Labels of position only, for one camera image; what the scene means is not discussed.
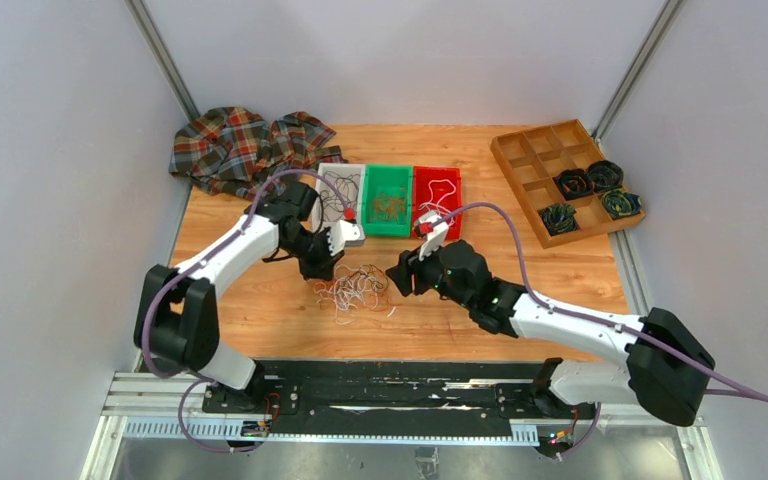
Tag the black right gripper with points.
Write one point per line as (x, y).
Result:
(410, 265)

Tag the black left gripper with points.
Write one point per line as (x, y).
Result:
(324, 268)

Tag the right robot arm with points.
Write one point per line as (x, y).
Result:
(652, 361)

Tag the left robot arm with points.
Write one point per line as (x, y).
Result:
(177, 326)

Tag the green plastic bin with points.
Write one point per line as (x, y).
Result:
(387, 200)

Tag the white plastic bin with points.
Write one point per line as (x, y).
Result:
(337, 182)

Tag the red plastic bin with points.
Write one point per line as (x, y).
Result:
(434, 189)

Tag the plaid cloth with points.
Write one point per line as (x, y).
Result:
(232, 150)

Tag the rolled dark sock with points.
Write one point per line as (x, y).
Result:
(605, 175)
(559, 218)
(573, 184)
(619, 203)

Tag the wooden compartment tray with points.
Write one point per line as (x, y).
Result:
(530, 159)

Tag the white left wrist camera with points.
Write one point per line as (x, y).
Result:
(342, 234)

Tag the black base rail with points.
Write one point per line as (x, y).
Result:
(401, 399)

